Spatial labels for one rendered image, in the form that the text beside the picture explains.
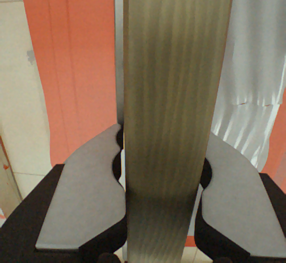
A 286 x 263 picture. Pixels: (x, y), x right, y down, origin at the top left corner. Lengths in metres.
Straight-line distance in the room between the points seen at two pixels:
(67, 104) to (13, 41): 0.07
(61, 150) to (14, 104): 0.06
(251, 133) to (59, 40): 0.17
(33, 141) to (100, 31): 0.12
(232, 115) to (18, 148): 0.20
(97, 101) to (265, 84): 0.13
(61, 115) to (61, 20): 0.08
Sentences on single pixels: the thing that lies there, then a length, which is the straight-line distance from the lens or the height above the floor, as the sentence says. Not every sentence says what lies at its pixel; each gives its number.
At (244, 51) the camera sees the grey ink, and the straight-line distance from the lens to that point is 0.18.
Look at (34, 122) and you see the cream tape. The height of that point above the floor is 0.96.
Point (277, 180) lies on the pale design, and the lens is 0.26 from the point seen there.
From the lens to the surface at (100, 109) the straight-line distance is 0.19.
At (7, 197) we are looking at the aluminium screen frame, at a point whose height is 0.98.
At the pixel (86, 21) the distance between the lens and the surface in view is 0.17.
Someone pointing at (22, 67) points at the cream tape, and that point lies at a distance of 0.20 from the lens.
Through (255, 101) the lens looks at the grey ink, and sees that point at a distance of 0.19.
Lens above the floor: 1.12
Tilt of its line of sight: 62 degrees down
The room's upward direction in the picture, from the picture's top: 175 degrees counter-clockwise
